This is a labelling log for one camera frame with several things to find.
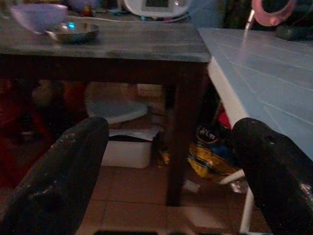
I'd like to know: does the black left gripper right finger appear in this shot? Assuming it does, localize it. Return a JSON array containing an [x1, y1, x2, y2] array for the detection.
[[231, 117, 313, 235]]

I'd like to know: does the lilac plastic bowl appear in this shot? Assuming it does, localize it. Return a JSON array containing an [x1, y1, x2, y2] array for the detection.
[[9, 3, 68, 34]]

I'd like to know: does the white plastic box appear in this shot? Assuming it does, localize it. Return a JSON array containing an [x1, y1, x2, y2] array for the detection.
[[101, 140, 154, 169]]

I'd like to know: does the shiny steel bowl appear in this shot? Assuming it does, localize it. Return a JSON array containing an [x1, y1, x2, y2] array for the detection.
[[45, 21, 100, 44]]

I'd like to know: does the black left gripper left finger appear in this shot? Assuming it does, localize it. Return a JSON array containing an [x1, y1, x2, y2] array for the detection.
[[0, 117, 110, 235]]

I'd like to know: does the white power cable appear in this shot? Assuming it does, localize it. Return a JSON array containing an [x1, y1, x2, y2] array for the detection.
[[67, 15, 172, 24]]

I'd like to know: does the light blue folding table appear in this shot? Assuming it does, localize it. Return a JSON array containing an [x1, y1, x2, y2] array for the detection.
[[197, 26, 313, 233]]

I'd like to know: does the yellow blue snack bag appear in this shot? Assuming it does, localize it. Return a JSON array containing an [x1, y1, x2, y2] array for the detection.
[[187, 125, 241, 182]]

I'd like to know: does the dark wooden table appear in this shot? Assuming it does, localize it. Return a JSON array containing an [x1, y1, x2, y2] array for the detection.
[[0, 15, 211, 207]]

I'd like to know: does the white rice cooker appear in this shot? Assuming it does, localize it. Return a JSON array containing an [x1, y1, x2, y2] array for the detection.
[[119, 0, 191, 18]]

